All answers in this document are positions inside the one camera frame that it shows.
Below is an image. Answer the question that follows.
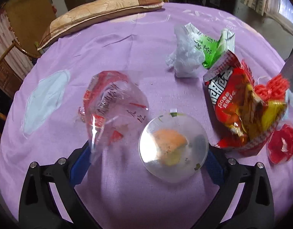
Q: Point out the red plastic jelly cup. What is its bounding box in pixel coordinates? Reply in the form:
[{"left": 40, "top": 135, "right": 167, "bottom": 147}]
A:
[{"left": 266, "top": 120, "right": 293, "bottom": 165}]

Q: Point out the red snack wrapper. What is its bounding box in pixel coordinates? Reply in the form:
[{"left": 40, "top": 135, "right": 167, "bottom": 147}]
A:
[{"left": 203, "top": 51, "right": 287, "bottom": 156}]

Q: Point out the clear round plastic lid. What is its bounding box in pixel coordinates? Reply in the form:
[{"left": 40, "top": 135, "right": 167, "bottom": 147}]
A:
[{"left": 139, "top": 110, "right": 209, "bottom": 183}]

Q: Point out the red foam fruit net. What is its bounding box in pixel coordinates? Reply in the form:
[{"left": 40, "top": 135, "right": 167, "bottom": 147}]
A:
[{"left": 254, "top": 74, "right": 290, "bottom": 101}]

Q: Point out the clear red printed plastic bag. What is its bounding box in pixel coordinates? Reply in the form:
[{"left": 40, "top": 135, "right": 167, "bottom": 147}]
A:
[{"left": 78, "top": 70, "right": 150, "bottom": 162}]

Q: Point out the white plastic bag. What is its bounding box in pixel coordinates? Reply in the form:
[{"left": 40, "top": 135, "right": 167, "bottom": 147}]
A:
[{"left": 166, "top": 23, "right": 206, "bottom": 78}]

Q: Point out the green white snack packet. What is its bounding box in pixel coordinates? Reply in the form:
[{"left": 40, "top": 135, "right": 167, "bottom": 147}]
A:
[{"left": 185, "top": 23, "right": 236, "bottom": 69}]

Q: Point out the wooden armchair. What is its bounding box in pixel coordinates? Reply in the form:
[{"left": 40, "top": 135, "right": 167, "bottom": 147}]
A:
[{"left": 0, "top": 40, "right": 41, "bottom": 122}]

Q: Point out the pink floral curtain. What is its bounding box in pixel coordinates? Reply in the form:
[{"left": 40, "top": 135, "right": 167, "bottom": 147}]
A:
[{"left": 0, "top": 9, "right": 33, "bottom": 79}]

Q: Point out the brown gold pillow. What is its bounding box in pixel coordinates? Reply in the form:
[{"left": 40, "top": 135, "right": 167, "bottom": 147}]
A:
[{"left": 38, "top": 0, "right": 164, "bottom": 50}]

